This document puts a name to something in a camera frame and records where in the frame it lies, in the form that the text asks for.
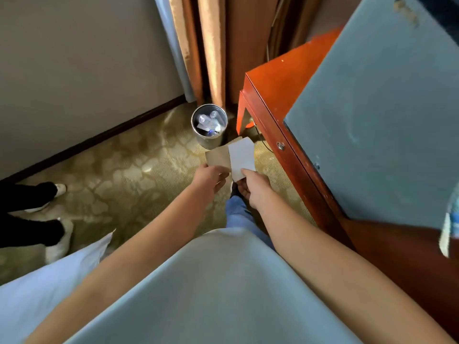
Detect white sheer curtain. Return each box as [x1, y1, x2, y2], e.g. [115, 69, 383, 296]
[153, 0, 196, 104]

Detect person's right forearm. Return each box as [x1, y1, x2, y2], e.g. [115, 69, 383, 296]
[258, 196, 456, 344]

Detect brown cardboard pieces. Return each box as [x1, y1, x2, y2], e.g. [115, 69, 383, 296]
[205, 136, 244, 169]

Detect brown curtain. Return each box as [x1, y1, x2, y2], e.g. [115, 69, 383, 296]
[167, 0, 365, 110]

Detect person's left hand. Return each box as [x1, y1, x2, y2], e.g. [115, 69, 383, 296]
[191, 163, 231, 204]

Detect round metal trash bin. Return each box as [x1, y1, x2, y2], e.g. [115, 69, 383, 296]
[190, 103, 229, 150]

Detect grey mini fridge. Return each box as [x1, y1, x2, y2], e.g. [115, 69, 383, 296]
[283, 0, 459, 230]

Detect person's grey shirt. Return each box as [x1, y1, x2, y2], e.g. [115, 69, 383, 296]
[64, 227, 363, 344]

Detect person's right hand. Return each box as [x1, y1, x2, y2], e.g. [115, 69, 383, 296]
[236, 168, 276, 212]

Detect person's legs in blue jeans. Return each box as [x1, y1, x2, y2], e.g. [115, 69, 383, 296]
[225, 195, 276, 251]

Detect thin black floor cable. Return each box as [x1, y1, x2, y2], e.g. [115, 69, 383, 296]
[251, 119, 275, 154]

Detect person's left forearm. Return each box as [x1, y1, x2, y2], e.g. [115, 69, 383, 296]
[25, 189, 216, 344]

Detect white bed sheet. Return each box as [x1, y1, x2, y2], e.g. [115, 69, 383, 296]
[0, 229, 115, 344]

